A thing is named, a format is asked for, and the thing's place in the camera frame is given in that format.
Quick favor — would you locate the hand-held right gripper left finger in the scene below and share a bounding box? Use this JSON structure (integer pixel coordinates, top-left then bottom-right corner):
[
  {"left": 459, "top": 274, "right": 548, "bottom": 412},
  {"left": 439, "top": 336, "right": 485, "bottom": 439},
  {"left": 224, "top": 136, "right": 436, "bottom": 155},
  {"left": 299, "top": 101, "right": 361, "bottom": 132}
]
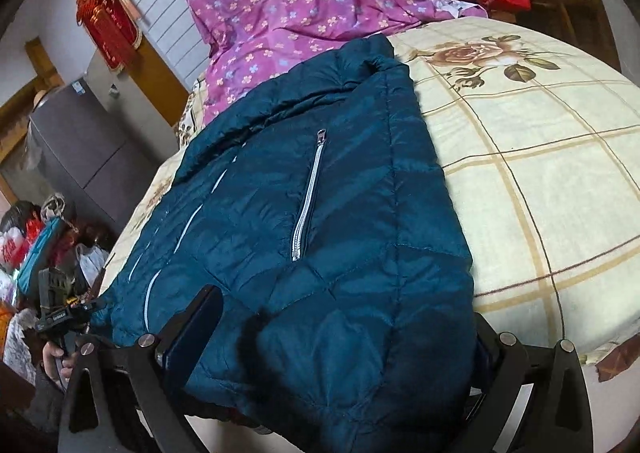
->
[{"left": 57, "top": 284, "right": 224, "bottom": 453}]

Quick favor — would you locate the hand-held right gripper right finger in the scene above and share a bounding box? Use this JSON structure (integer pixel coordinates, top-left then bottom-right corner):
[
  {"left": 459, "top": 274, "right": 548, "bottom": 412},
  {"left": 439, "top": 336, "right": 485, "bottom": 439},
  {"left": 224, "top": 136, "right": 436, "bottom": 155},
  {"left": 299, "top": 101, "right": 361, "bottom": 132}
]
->
[{"left": 450, "top": 313, "right": 593, "bottom": 453}]

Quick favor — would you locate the teal quilted zip jacket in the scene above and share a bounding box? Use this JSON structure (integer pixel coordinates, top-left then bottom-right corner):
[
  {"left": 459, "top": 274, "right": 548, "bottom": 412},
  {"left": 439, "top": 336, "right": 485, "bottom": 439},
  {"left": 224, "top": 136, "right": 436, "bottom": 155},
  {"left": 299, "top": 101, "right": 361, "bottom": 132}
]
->
[{"left": 90, "top": 33, "right": 488, "bottom": 436}]

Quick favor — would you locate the person's left forearm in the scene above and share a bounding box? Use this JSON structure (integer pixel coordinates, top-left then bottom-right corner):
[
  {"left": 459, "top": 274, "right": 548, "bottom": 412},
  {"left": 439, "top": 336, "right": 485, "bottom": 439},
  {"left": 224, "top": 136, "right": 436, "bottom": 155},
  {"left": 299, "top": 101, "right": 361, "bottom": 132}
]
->
[{"left": 22, "top": 363, "right": 68, "bottom": 434}]

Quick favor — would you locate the person's left hand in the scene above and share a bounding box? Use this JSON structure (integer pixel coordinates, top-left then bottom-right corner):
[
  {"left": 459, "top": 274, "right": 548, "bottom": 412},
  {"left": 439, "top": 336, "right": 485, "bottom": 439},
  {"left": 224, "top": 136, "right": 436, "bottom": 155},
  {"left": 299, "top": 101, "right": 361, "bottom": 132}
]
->
[{"left": 42, "top": 343, "right": 76, "bottom": 386}]

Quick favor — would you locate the white lace cloth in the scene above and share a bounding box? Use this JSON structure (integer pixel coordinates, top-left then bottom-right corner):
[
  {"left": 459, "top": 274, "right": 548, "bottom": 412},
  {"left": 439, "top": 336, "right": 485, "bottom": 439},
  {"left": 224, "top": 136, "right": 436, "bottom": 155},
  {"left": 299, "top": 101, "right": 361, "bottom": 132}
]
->
[{"left": 0, "top": 308, "right": 41, "bottom": 370}]

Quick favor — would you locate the red and white plastic bag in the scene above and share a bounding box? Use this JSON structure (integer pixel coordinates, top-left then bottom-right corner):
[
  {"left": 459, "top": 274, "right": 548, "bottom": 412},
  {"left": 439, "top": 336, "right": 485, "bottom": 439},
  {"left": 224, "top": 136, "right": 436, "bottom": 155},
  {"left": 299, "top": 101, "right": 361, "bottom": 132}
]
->
[{"left": 0, "top": 227, "right": 32, "bottom": 275}]

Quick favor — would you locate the black bag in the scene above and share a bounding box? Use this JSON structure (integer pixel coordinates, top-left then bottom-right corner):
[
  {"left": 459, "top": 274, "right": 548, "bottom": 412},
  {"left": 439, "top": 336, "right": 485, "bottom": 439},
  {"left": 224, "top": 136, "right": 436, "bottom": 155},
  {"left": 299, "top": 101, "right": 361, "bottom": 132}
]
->
[{"left": 0, "top": 200, "right": 42, "bottom": 235}]

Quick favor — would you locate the grey refrigerator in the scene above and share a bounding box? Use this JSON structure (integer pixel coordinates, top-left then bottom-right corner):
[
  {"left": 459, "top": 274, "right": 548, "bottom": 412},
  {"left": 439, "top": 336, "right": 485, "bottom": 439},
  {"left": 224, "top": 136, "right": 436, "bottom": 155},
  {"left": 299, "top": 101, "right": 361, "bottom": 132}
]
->
[{"left": 29, "top": 53, "right": 176, "bottom": 229}]

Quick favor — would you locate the bed with floral quilt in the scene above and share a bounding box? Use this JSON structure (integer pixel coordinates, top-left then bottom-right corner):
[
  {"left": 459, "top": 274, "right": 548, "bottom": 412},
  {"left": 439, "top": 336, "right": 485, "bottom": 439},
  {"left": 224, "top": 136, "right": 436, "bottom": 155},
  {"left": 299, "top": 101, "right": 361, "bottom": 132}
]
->
[{"left": 97, "top": 15, "right": 640, "bottom": 379}]

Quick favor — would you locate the red fringed hanging decoration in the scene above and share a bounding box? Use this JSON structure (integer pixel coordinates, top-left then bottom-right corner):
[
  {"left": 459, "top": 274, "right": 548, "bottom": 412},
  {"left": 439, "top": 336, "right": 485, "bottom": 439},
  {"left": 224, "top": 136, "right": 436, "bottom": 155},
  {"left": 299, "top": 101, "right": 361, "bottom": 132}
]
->
[{"left": 75, "top": 0, "right": 143, "bottom": 71}]

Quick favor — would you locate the wooden chair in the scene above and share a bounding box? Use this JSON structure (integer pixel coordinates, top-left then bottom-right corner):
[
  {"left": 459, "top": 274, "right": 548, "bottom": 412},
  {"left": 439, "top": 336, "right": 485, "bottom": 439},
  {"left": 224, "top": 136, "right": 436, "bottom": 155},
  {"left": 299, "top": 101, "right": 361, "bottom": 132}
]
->
[{"left": 520, "top": 0, "right": 616, "bottom": 68}]

